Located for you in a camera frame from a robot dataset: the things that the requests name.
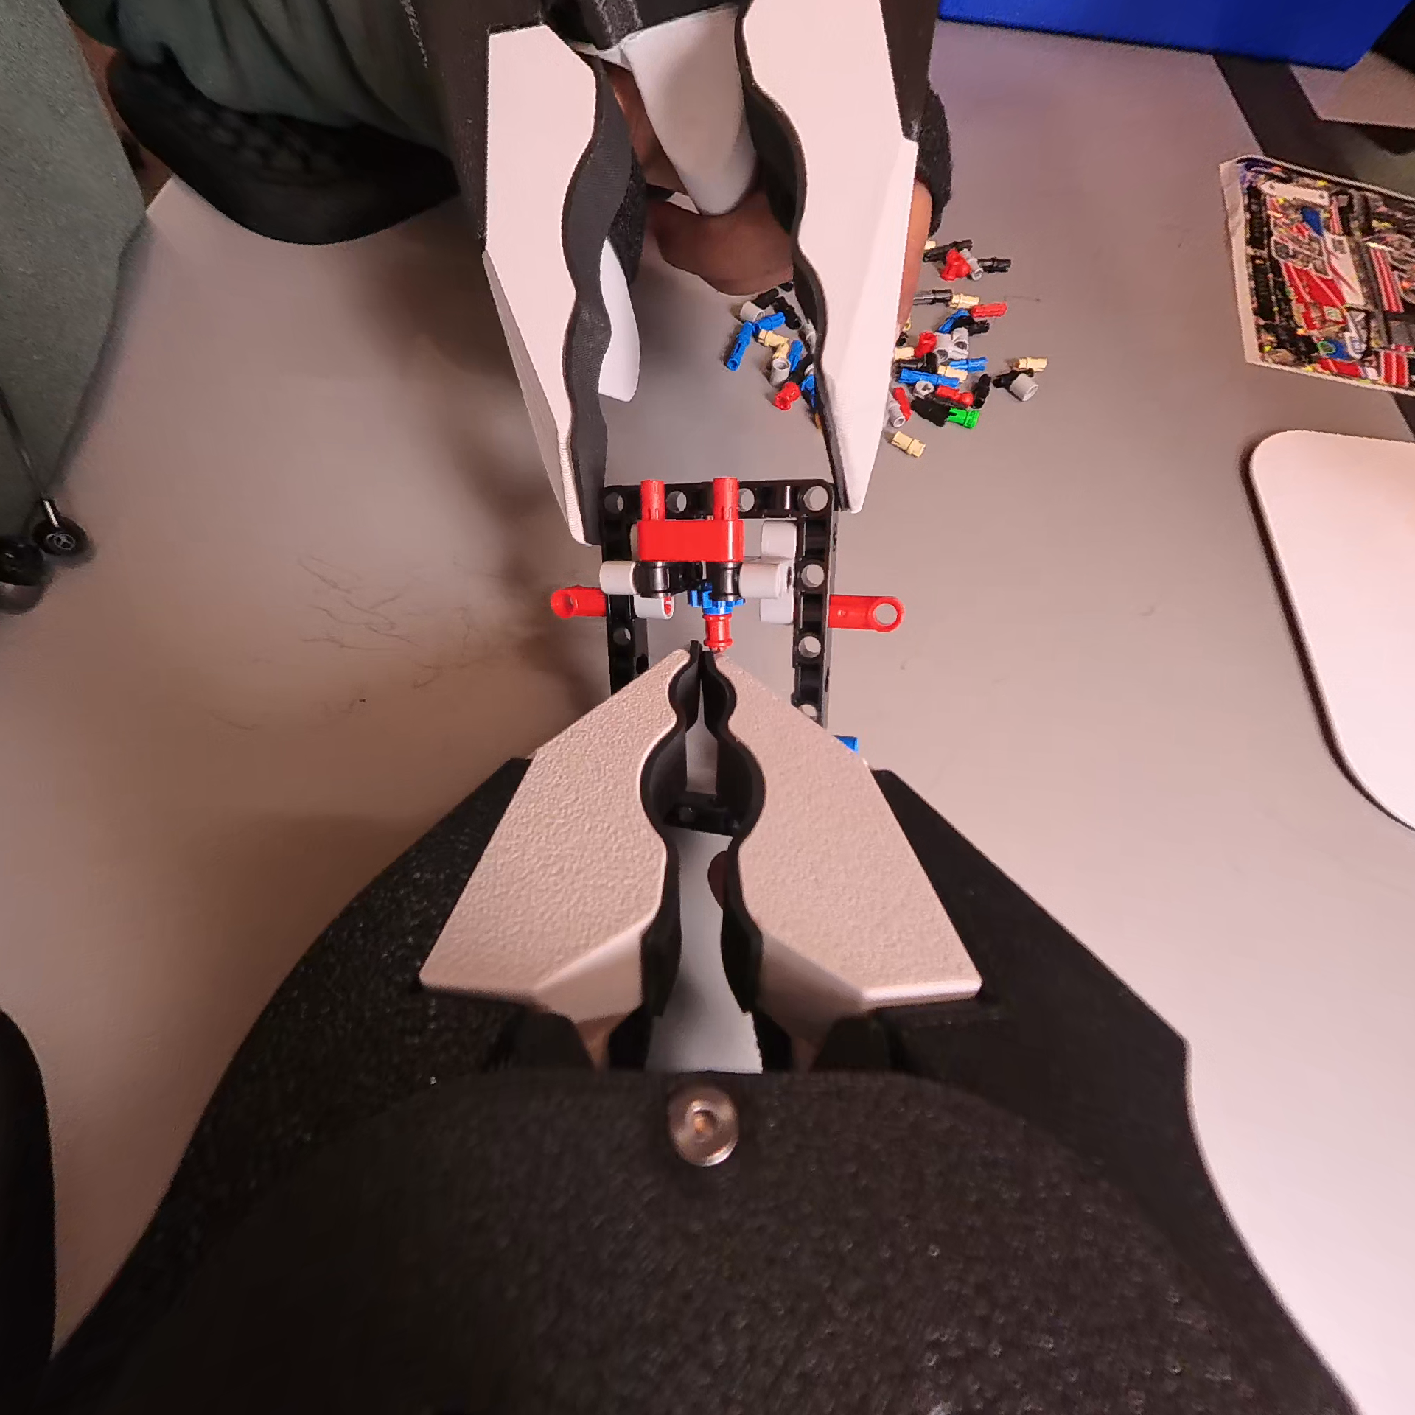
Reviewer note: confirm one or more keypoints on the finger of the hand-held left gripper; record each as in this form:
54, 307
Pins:
526, 221
856, 221

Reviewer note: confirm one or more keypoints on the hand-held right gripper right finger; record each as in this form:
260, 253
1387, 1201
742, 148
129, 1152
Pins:
851, 884

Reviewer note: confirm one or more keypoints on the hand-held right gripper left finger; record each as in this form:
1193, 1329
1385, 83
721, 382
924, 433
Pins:
553, 873

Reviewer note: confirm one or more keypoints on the black lego frame assembly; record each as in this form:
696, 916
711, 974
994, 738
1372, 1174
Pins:
691, 539

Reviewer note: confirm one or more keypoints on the white book stand base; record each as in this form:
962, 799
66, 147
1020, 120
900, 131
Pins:
1348, 574

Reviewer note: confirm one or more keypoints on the pile of small lego pieces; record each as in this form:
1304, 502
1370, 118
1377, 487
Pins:
951, 364

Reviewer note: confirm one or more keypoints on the lego sticker sheet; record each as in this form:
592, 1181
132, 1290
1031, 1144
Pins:
1316, 276

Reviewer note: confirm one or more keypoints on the person's left hand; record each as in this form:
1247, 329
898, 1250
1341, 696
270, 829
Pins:
718, 249

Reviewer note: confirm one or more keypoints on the dark knit cloth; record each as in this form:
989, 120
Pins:
277, 187

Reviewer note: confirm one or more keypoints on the blue box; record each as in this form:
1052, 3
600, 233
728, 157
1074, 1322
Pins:
1161, 27

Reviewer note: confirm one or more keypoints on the grey-green cloth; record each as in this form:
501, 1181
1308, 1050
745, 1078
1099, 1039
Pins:
61, 221

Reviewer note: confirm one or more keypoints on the black chair caster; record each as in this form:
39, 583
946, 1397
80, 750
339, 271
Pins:
21, 574
65, 536

